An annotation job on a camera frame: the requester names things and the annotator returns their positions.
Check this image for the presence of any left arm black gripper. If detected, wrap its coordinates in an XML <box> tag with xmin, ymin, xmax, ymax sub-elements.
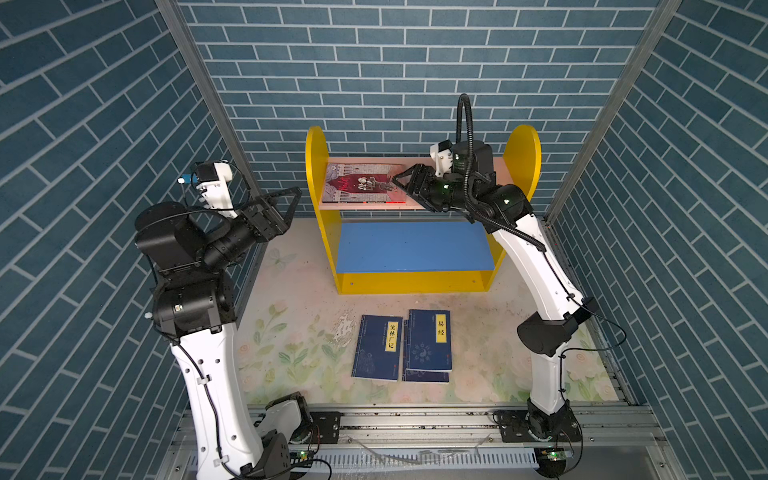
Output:
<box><xmin>198</xmin><ymin>192</ymin><xmax>301</xmax><ymax>279</ymax></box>

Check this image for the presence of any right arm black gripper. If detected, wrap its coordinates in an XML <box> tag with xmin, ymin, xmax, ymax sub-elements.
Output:
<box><xmin>392</xmin><ymin>163</ymin><xmax>475</xmax><ymax>214</ymax></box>

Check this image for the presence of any illustrated red grey book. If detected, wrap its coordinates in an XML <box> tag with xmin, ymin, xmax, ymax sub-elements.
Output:
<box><xmin>322</xmin><ymin>163</ymin><xmax>407</xmax><ymax>204</ymax></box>

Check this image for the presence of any blue book yellow label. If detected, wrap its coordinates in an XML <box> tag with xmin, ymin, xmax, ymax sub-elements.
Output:
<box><xmin>408</xmin><ymin>309</ymin><xmax>453</xmax><ymax>373</ymax></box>

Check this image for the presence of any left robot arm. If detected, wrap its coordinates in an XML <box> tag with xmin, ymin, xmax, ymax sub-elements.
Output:
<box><xmin>135</xmin><ymin>187</ymin><xmax>311</xmax><ymax>479</ymax></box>

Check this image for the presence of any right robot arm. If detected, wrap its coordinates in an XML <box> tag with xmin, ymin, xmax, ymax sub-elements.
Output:
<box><xmin>392</xmin><ymin>140</ymin><xmax>597</xmax><ymax>440</ymax></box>

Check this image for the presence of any yellow wooden bookshelf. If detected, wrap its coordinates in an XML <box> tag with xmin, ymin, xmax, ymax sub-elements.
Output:
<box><xmin>306</xmin><ymin>125</ymin><xmax>542</xmax><ymax>294</ymax></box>

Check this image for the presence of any floral table mat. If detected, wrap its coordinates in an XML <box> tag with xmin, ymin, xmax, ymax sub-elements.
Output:
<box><xmin>234</xmin><ymin>219</ymin><xmax>617</xmax><ymax>404</ymax></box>

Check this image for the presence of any blue book left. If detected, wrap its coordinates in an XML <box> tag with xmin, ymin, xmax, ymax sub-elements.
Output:
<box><xmin>351</xmin><ymin>315</ymin><xmax>403</xmax><ymax>381</ymax></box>

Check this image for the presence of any blue book underneath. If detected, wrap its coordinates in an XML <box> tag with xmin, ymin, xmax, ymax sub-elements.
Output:
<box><xmin>402</xmin><ymin>319</ymin><xmax>449</xmax><ymax>384</ymax></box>

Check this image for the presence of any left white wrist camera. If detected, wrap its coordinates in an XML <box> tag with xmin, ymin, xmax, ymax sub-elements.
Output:
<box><xmin>177</xmin><ymin>162</ymin><xmax>237</xmax><ymax>219</ymax></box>

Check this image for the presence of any black corrugated cable right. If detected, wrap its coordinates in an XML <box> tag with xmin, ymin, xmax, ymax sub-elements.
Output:
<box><xmin>454</xmin><ymin>93</ymin><xmax>548</xmax><ymax>253</ymax></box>

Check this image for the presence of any aluminium corner post left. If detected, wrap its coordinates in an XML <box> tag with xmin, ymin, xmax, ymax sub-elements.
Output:
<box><xmin>155</xmin><ymin>0</ymin><xmax>262</xmax><ymax>199</ymax></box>

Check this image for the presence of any aluminium corner post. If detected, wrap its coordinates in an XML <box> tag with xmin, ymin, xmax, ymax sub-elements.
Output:
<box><xmin>155</xmin><ymin>0</ymin><xmax>262</xmax><ymax>199</ymax></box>
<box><xmin>544</xmin><ymin>0</ymin><xmax>682</xmax><ymax>226</ymax></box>

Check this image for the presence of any aluminium corner post right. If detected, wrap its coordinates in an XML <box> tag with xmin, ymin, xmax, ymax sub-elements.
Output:
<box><xmin>544</xmin><ymin>0</ymin><xmax>682</xmax><ymax>226</ymax></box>

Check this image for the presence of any aluminium front rail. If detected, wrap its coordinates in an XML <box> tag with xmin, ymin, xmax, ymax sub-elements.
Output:
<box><xmin>161</xmin><ymin>403</ymin><xmax>679</xmax><ymax>475</ymax></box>

